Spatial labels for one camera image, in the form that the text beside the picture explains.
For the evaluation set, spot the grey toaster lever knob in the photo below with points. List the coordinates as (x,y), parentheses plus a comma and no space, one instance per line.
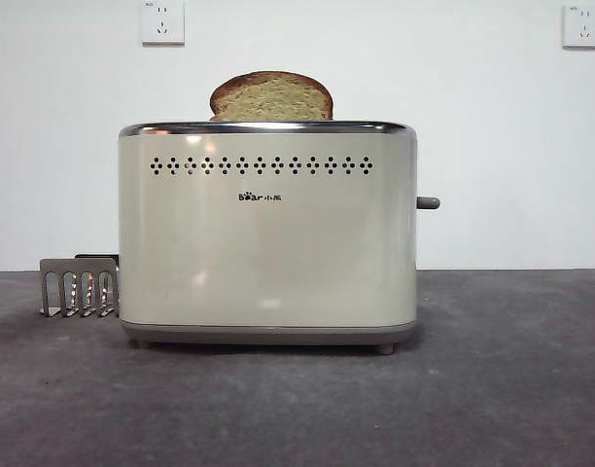
(430,203)

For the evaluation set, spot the brown bread slice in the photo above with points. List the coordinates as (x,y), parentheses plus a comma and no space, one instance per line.
(272,99)

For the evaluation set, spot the cream two-slot toaster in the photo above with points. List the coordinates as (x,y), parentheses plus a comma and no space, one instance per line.
(268,253)

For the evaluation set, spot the grey metal toast rack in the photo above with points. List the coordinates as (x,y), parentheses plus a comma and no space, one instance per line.
(74,266)

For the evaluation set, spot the white wall socket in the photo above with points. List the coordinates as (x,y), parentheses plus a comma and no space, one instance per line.
(162,24)
(583,26)

